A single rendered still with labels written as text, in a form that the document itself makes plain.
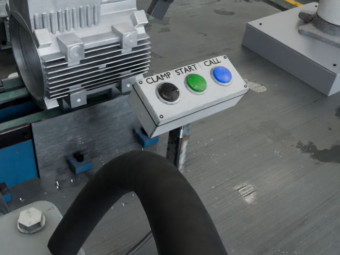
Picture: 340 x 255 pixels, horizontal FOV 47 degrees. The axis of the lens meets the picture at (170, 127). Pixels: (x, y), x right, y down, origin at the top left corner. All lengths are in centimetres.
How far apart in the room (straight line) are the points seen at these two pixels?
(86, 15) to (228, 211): 43
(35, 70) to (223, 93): 39
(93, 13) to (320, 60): 70
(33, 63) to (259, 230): 53
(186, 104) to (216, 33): 85
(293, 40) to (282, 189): 56
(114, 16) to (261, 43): 66
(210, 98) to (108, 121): 27
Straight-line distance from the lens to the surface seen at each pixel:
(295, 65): 120
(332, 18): 126
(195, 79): 56
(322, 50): 123
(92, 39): 67
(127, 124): 81
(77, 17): 67
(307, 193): 84
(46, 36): 64
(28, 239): 26
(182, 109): 53
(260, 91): 110
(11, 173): 76
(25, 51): 80
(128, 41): 68
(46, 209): 27
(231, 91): 59
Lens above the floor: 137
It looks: 39 degrees down
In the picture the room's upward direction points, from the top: 7 degrees clockwise
